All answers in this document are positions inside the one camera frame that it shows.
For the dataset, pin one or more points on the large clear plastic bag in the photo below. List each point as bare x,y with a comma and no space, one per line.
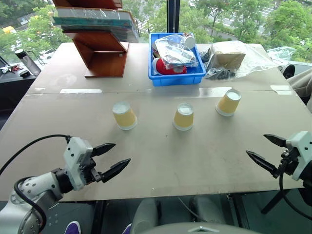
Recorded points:
256,58

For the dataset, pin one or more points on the white cylindrical jar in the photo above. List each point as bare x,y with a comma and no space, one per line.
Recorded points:
189,41

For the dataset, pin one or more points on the brown paper bag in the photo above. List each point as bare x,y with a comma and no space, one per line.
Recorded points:
229,59

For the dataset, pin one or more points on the black table leg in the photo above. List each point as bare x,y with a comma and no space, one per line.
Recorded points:
274,202

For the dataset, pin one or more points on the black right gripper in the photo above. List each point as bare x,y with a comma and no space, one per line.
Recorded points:
289,161

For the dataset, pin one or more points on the grey robot torso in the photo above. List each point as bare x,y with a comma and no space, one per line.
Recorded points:
202,229

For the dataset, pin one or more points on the blue plastic bin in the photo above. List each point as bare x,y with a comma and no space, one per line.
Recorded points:
175,79

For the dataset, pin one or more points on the crumpled clear plastic bag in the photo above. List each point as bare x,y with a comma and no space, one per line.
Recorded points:
282,53

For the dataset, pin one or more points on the yellow paper cup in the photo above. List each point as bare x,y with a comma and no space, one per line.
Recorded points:
228,103
183,119
124,118

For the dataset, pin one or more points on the white tape strip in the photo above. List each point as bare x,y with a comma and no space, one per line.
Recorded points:
281,89
80,91

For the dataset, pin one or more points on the black side table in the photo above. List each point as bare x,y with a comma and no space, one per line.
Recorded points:
14,90

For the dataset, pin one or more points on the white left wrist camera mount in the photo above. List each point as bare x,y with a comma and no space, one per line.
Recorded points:
75,158

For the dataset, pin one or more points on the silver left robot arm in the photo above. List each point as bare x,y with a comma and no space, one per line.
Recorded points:
31,195

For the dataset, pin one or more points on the clear water bottle black lid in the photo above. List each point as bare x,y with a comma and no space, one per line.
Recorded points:
29,62

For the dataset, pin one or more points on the red keys bundle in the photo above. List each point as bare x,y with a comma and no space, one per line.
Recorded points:
14,68

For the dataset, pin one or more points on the brown wooden shelf rack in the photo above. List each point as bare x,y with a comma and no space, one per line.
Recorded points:
102,56

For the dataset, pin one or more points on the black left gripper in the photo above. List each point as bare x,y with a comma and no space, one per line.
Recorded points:
90,170

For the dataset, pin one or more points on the purple shoe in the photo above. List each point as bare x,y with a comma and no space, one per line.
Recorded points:
73,228
127,229

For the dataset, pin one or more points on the grey rounded robot leg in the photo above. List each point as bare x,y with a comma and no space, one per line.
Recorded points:
209,209
145,214

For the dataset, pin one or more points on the clear bag of small items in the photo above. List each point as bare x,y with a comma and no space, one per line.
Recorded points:
175,52

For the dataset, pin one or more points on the dark window frame post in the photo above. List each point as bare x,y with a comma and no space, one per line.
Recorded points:
173,17

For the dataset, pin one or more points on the red and white round item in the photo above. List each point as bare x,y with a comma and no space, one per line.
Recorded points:
161,67

